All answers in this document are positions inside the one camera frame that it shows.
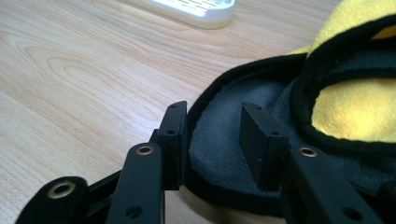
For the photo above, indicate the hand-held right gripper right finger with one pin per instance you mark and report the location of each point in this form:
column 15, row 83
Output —
column 260, row 149

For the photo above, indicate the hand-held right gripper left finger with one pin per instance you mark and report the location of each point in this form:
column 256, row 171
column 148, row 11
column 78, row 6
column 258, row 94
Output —
column 172, row 137

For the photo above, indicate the yellow and grey cloth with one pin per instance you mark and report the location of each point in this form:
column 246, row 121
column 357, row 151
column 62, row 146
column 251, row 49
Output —
column 348, row 112

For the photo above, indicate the white plastic case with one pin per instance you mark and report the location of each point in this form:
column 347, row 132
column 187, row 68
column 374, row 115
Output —
column 199, row 12

